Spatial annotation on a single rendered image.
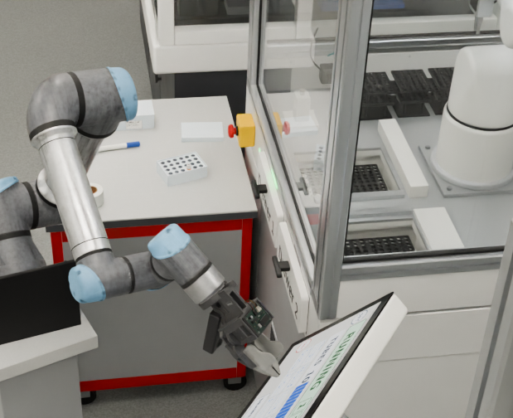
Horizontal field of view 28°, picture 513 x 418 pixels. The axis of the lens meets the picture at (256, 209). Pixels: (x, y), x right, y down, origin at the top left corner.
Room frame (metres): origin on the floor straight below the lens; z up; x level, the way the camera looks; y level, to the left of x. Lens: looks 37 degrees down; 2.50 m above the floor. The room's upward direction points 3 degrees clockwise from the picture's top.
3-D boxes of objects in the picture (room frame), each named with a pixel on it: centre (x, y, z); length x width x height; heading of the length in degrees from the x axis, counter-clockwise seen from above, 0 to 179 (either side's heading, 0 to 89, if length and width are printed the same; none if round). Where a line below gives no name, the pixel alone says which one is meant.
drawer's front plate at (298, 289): (1.90, -0.09, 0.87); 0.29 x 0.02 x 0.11; 11
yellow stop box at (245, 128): (2.53, 0.04, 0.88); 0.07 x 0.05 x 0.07; 11
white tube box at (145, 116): (2.72, 0.39, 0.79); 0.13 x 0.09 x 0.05; 102
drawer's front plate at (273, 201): (2.21, -0.03, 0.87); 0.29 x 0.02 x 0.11; 11
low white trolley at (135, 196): (2.55, 0.34, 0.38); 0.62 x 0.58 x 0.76; 11
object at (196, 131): (2.68, 0.18, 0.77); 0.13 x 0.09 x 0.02; 97
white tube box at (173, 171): (2.46, 0.22, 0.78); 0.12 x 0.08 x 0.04; 119
